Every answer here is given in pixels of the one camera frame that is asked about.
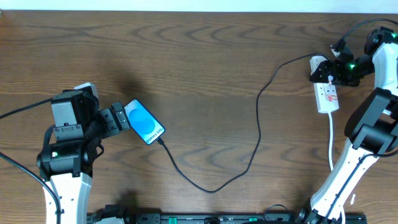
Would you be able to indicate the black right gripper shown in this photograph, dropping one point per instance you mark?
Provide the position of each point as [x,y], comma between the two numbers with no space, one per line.
[333,70]

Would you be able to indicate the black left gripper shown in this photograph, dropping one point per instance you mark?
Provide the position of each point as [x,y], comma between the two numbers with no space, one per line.
[109,119]

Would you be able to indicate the blue Galaxy smartphone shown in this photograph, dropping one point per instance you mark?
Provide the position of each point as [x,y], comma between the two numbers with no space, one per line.
[143,122]

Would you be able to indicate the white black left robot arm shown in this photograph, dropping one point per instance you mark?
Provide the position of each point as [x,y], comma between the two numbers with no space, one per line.
[70,148]

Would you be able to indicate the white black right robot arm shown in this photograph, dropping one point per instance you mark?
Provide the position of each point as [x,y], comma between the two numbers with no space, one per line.
[371,131]

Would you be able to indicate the white power strip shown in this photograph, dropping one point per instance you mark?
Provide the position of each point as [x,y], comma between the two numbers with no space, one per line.
[325,93]

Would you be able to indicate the small white paper scrap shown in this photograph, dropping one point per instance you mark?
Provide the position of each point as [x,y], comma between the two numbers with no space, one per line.
[352,199]

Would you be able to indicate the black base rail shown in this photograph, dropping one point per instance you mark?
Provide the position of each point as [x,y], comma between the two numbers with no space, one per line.
[156,218]

